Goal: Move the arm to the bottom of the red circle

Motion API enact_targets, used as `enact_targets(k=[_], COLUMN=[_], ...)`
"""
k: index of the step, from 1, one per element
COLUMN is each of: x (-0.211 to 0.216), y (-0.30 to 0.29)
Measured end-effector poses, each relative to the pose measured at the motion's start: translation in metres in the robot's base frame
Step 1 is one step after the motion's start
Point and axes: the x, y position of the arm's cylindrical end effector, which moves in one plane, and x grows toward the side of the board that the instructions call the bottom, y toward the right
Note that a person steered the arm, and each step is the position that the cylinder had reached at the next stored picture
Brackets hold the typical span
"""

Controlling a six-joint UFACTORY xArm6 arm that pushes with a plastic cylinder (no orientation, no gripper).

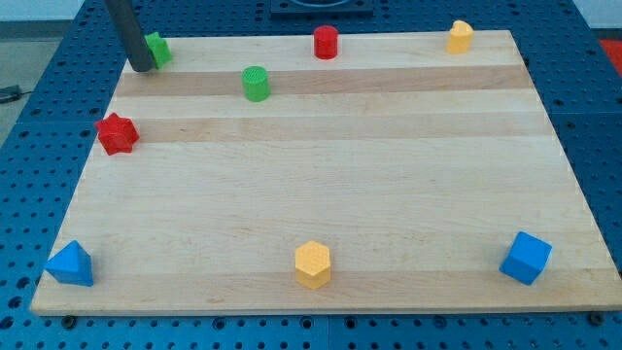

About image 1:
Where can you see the green star block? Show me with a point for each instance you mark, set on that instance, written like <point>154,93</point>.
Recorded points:
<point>159,49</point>

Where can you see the yellow hexagon block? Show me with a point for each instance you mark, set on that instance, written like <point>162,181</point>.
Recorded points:
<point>312,265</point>

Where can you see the yellow half-round block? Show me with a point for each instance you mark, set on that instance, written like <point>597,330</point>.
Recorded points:
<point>460,37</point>

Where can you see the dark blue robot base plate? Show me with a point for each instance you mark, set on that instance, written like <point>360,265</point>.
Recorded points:
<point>291,8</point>

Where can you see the red cylinder block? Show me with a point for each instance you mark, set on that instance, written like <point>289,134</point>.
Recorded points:
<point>325,42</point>

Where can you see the blue cube block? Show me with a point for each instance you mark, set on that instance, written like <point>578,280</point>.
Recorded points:
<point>526,258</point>

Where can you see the light wooden board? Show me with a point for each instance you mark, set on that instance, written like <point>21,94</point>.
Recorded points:
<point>416,167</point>

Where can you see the green cylinder block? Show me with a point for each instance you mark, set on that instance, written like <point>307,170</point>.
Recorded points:
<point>255,83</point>

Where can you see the red star block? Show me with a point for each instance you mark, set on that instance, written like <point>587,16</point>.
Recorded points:
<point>117,134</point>

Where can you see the blue triangular prism block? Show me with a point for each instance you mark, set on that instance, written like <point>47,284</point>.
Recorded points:
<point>71,265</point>

